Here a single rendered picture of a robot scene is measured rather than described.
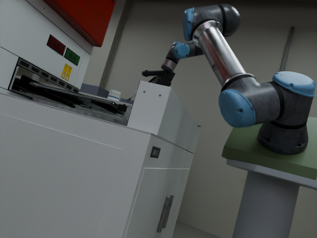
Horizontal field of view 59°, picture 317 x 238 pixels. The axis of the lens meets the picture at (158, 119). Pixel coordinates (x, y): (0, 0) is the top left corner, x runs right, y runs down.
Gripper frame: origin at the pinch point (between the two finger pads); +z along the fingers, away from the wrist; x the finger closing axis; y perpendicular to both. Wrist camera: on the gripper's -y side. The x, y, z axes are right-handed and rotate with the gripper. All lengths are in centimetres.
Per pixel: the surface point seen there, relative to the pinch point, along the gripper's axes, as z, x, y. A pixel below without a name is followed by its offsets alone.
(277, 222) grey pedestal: 14, -91, 21
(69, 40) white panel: -6, -7, -50
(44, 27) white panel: -5, -20, -61
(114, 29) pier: -70, 304, 9
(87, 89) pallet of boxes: 23, 174, -5
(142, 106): 3, -73, -27
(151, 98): -1, -74, -26
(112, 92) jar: 7.2, 20.4, -14.3
